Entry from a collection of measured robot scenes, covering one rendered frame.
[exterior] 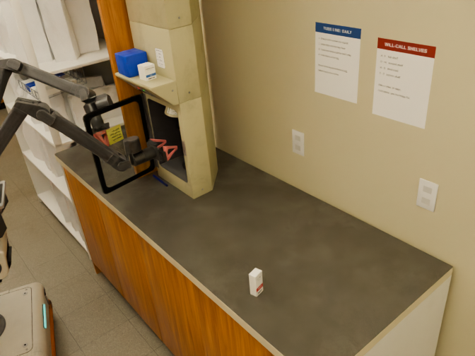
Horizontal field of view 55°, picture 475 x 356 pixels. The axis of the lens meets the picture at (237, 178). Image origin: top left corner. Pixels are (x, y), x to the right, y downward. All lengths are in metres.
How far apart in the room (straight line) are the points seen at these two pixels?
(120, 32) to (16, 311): 1.62
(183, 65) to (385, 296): 1.15
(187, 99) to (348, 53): 0.67
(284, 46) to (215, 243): 0.86
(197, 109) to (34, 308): 1.50
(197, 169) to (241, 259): 0.53
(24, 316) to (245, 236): 1.43
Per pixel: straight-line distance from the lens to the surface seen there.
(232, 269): 1.72
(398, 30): 1.63
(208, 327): 1.93
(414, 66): 1.62
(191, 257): 1.80
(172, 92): 1.90
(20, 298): 2.95
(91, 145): 2.01
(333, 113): 1.88
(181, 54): 1.89
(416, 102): 1.65
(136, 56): 2.01
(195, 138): 2.02
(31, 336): 2.70
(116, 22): 2.15
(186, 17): 1.89
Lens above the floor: 2.08
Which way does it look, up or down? 30 degrees down
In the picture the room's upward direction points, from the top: 5 degrees counter-clockwise
